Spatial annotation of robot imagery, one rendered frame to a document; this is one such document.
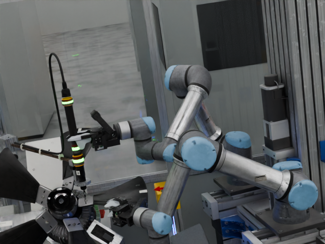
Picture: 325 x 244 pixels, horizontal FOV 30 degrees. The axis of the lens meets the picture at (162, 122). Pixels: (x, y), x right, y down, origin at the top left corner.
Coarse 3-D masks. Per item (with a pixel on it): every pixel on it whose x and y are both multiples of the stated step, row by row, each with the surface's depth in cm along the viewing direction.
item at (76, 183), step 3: (69, 162) 252; (72, 162) 250; (72, 165) 251; (72, 168) 251; (75, 171) 251; (75, 174) 251; (75, 177) 252; (75, 180) 252; (87, 180) 251; (90, 180) 251; (75, 183) 249; (78, 183) 249; (81, 183) 248; (84, 183) 248; (87, 183) 249; (78, 186) 249
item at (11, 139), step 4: (0, 136) 297; (4, 136) 297; (8, 136) 295; (12, 136) 294; (16, 136) 293; (0, 140) 292; (4, 140) 289; (8, 140) 290; (12, 140) 292; (16, 140) 293; (0, 144) 294; (4, 144) 290; (8, 144) 291; (0, 148) 295; (12, 148) 292; (16, 148) 294
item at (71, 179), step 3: (69, 177) 258; (72, 177) 256; (63, 180) 261; (66, 180) 259; (69, 180) 257; (72, 180) 255; (63, 183) 260; (69, 183) 256; (72, 183) 253; (63, 186) 259; (66, 186) 257; (69, 186) 255; (72, 186) 253
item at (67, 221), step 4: (64, 220) 247; (68, 220) 249; (72, 220) 250; (76, 220) 252; (68, 224) 247; (72, 224) 249; (76, 224) 251; (80, 224) 252; (68, 228) 246; (72, 228) 247; (76, 228) 249; (80, 228) 251
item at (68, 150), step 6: (66, 132) 270; (60, 138) 271; (66, 144) 268; (90, 144) 258; (66, 150) 266; (72, 150) 263; (84, 150) 258; (66, 156) 265; (84, 156) 256; (66, 162) 263; (66, 168) 261; (66, 174) 260; (72, 174) 256
